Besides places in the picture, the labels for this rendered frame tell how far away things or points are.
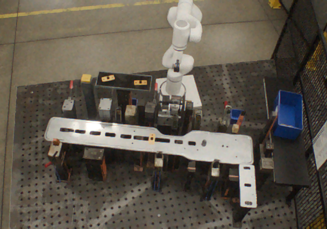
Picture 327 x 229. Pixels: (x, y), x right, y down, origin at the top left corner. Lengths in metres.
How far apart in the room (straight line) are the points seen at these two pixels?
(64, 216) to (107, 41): 2.55
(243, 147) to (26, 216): 1.51
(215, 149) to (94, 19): 2.94
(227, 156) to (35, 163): 1.35
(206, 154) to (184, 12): 0.90
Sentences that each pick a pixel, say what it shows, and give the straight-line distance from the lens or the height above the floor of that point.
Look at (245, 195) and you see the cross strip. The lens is 2.25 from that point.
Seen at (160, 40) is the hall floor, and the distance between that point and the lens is 4.47.
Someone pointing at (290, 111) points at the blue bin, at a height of 1.03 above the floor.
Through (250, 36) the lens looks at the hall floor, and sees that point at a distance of 4.76.
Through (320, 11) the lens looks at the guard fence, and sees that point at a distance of 4.46.
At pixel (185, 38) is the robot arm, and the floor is 1.70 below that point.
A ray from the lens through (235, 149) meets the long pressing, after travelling 2.39.
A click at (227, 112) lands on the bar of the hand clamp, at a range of 2.29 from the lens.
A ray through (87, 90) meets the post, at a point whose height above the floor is 1.07.
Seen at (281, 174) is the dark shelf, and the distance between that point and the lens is 2.35.
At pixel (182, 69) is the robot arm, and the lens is 2.62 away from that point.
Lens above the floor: 2.98
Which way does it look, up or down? 53 degrees down
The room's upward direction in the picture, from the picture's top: 5 degrees clockwise
